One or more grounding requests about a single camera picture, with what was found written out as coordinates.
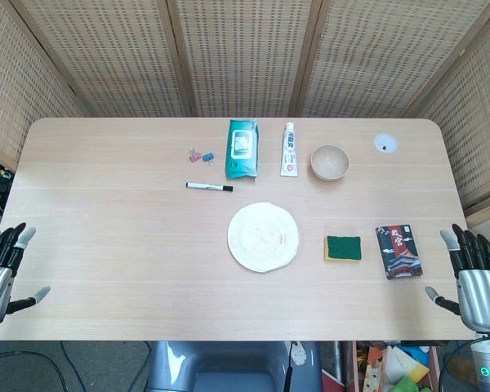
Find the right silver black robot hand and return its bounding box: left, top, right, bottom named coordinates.
left=424, top=223, right=490, bottom=332

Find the green yellow sponge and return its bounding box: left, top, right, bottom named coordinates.
left=323, top=234, right=363, bottom=262

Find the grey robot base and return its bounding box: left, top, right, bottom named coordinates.
left=145, top=340, right=324, bottom=392

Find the white round plate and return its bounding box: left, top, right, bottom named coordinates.
left=227, top=201, right=301, bottom=274

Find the white toothpaste tube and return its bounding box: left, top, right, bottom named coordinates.
left=279, top=122, right=300, bottom=178

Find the dark illustrated card box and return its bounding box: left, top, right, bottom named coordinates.
left=375, top=223, right=425, bottom=281

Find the box of colourful clutter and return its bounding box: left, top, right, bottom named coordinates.
left=322, top=340, right=441, bottom=392

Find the beige bowl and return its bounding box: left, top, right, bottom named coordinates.
left=310, top=144, right=350, bottom=182

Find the white black marker pen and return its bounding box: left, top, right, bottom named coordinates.
left=185, top=181, right=234, bottom=193

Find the green wet wipes pack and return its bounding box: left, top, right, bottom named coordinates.
left=225, top=118, right=259, bottom=180

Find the woven bamboo folding screen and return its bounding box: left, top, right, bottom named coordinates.
left=0, top=0, right=490, bottom=299

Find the black cable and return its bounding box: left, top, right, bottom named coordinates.
left=0, top=341, right=95, bottom=392

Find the white round cable grommet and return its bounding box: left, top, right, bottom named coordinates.
left=373, top=133, right=398, bottom=154

